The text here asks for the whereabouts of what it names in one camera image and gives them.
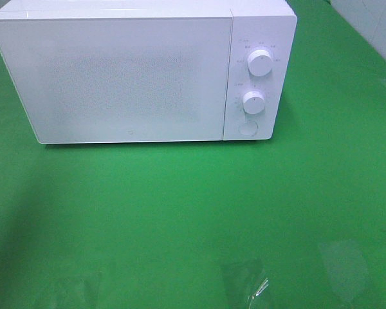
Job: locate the round white door release button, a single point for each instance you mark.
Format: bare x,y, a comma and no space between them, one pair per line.
248,128

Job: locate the white microwave knob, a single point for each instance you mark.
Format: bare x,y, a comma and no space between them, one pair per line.
253,102
260,62

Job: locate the white microwave door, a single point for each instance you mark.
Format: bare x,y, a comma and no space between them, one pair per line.
120,80

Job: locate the white microwave oven body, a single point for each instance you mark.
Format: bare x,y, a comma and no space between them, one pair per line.
269,24

